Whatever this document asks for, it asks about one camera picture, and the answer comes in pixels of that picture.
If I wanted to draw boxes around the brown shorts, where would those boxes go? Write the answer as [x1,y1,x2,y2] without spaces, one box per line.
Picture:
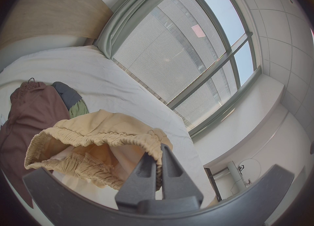
[0,78,71,208]

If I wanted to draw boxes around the window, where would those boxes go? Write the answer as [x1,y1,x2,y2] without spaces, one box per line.
[112,0,262,138]

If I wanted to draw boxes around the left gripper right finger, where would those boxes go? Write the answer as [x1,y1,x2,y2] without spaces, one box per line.
[161,143,204,205]

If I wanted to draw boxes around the green garment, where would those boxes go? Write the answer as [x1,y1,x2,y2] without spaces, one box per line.
[69,99,89,119]

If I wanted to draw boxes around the grey-green curtain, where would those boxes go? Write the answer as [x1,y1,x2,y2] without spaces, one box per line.
[94,0,211,60]

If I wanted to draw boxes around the bed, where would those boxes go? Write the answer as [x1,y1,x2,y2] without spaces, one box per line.
[0,0,222,208]

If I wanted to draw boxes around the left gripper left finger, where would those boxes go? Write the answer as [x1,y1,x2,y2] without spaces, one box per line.
[115,153,158,207]

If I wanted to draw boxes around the black garment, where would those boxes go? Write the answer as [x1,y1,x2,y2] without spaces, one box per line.
[52,81,82,110]

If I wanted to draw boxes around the tan shorts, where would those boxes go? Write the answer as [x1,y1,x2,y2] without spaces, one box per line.
[24,109,173,192]

